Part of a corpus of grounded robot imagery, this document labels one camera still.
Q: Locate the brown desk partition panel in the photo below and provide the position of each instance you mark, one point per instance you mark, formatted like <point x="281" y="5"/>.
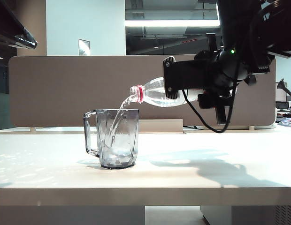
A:
<point x="77" y="89"/>

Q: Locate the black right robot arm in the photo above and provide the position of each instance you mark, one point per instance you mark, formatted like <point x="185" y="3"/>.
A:
<point x="253" y="28"/>

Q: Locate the black glossy overhead bar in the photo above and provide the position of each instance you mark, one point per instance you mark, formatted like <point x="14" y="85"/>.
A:
<point x="11" y="25"/>

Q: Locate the silver wall plate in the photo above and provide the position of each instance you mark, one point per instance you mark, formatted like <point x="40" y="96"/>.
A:
<point x="83" y="47"/>

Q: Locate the clear red-label water bottle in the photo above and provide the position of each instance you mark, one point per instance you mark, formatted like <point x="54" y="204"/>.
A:
<point x="152" y="93"/>

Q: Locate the transparent grey plastic mug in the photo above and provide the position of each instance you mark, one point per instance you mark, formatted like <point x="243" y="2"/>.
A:
<point x="112" y="140"/>

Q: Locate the white ceiling light strip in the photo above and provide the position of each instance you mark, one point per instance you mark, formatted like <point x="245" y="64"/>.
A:
<point x="171" y="23"/>

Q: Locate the beige partition foot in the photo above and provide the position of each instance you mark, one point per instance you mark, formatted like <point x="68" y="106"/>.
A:
<point x="252" y="128"/>
<point x="32" y="129"/>

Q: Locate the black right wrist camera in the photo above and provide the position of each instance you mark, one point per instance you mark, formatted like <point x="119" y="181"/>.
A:
<point x="211" y="100"/>

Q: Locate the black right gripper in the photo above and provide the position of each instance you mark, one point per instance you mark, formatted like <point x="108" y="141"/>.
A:
<point x="210" y="70"/>

